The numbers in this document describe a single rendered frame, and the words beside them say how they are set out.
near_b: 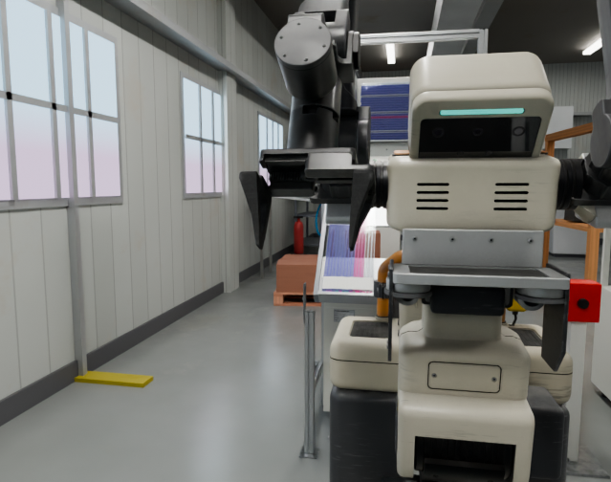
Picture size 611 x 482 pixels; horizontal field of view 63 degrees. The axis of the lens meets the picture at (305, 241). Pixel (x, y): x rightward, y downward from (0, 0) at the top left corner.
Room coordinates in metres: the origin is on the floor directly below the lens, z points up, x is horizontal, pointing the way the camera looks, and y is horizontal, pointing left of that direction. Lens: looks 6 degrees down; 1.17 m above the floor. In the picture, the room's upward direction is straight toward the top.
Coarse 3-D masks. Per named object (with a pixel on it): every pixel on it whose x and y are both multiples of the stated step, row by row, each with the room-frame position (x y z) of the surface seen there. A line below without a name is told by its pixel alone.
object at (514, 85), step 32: (416, 64) 0.85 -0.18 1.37; (448, 64) 0.82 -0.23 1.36; (480, 64) 0.81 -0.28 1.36; (512, 64) 0.80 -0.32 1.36; (416, 96) 0.79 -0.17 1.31; (448, 96) 0.76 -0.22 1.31; (480, 96) 0.75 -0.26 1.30; (512, 96) 0.74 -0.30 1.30; (544, 96) 0.73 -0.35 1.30; (416, 128) 0.80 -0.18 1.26; (448, 128) 0.79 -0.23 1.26; (480, 128) 0.78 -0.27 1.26; (512, 128) 0.78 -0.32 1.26; (544, 128) 0.77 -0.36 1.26
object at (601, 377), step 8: (608, 288) 2.62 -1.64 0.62; (608, 296) 2.56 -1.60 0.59; (600, 304) 2.65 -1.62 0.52; (608, 304) 2.55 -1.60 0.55; (600, 312) 2.64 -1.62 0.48; (608, 312) 2.55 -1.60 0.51; (600, 320) 2.63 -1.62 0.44; (608, 320) 2.54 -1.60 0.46; (600, 328) 2.63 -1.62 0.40; (608, 328) 2.53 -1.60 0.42; (600, 336) 2.62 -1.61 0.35; (608, 336) 2.53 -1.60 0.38; (600, 344) 2.61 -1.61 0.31; (608, 344) 2.52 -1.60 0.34; (600, 352) 2.61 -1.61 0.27; (608, 352) 2.51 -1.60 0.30; (600, 360) 2.60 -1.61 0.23; (608, 360) 2.51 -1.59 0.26; (592, 368) 2.70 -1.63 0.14; (600, 368) 2.59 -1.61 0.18; (608, 368) 2.50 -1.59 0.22; (592, 376) 2.70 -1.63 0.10; (600, 376) 2.59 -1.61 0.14; (608, 376) 2.49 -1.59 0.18; (600, 384) 2.58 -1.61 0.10; (608, 384) 2.49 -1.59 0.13; (608, 392) 2.48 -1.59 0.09
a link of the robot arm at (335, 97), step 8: (336, 88) 0.57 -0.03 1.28; (328, 96) 0.56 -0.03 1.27; (336, 96) 0.57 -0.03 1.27; (296, 104) 0.56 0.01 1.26; (304, 104) 0.55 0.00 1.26; (312, 104) 0.55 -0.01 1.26; (320, 104) 0.55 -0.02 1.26; (328, 104) 0.55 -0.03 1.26; (336, 104) 0.56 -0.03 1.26; (312, 112) 0.56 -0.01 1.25; (336, 112) 0.56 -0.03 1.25
